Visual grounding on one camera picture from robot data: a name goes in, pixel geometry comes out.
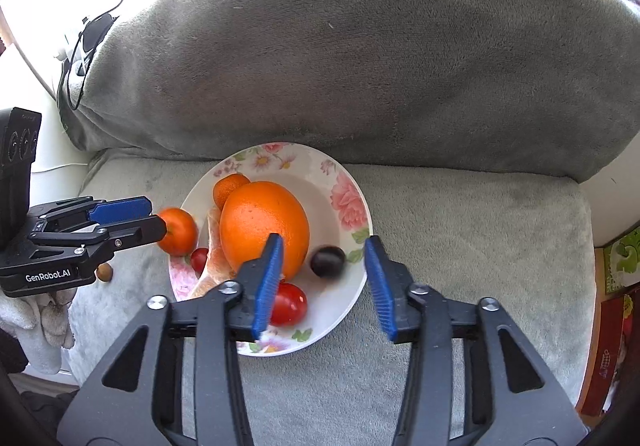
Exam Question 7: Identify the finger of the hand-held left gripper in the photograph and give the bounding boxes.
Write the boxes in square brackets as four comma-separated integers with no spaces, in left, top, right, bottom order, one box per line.
[27,196,153,232]
[30,213,167,257]

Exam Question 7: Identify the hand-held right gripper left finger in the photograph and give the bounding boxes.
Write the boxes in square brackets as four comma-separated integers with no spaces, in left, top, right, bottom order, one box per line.
[57,233,285,446]

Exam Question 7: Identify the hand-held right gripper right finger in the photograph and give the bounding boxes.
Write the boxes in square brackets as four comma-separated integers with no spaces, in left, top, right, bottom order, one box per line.
[363,235,588,446]

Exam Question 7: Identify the small tangerine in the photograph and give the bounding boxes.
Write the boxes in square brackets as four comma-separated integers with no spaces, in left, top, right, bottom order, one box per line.
[212,173,252,209]
[157,207,200,256]

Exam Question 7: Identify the dark purple grape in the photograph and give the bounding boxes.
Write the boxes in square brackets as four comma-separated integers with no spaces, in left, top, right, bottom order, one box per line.
[310,245,347,278]

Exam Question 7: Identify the large orange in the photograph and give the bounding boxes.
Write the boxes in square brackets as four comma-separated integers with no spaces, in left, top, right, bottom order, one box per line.
[219,180,311,279]

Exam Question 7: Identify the floral white plate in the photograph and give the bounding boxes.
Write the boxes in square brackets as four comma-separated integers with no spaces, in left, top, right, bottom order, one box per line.
[167,142,374,357]

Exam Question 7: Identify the person's left forearm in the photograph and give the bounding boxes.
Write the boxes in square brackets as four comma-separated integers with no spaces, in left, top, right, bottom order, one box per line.
[0,326,31,377]

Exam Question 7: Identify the person's left hand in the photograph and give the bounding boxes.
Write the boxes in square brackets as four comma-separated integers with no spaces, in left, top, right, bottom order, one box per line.
[0,286,77,375]

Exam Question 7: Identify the pink fruit slice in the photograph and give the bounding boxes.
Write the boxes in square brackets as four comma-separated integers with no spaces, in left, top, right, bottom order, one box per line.
[187,206,241,302]

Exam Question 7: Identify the grey plush seat blanket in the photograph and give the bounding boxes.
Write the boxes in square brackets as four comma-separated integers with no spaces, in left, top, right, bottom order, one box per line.
[65,149,598,446]

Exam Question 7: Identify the red box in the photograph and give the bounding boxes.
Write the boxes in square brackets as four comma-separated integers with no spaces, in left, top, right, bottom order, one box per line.
[580,286,640,419]

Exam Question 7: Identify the grey plush cushion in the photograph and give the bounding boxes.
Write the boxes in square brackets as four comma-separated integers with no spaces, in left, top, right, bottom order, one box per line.
[57,0,640,184]

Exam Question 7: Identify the green floral box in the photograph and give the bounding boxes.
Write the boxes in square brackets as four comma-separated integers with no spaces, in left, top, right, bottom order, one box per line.
[602,231,640,297]

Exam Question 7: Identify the black cable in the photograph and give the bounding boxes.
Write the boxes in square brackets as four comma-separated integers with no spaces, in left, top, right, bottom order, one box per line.
[57,0,126,112]

